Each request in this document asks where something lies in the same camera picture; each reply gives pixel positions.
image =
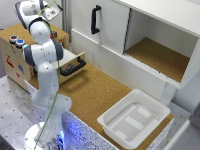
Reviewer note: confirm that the red button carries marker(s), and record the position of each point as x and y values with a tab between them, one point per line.
13	38

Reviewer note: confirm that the green button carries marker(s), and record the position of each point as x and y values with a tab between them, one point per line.
24	46

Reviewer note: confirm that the white sliding door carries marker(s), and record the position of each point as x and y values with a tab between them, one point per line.
111	23

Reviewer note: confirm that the white plastic box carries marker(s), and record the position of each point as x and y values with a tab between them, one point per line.
133	121

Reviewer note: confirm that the wooden drawer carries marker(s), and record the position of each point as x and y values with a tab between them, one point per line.
70	55

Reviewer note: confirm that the wooden drawer box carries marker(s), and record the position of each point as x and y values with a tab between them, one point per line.
11	66

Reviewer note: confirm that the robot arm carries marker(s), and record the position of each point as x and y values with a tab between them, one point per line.
46	83

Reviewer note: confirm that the white cabinet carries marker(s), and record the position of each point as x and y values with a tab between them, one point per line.
140	70

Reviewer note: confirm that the blue button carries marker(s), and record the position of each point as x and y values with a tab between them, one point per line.
20	42

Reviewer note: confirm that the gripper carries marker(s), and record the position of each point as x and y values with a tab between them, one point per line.
53	12

